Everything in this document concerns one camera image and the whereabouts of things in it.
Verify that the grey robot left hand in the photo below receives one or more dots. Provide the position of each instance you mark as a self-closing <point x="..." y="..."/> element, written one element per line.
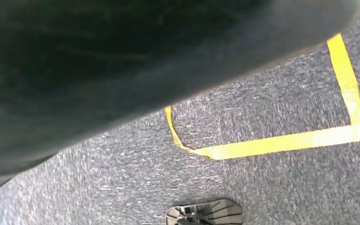
<point x="105" y="62"/>

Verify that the black robot foot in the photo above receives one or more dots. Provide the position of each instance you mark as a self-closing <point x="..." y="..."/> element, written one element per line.
<point x="217" y="214"/>

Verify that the yellow floor tape outline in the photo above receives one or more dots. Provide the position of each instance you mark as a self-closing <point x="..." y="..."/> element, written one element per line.
<point x="291" y="141"/>

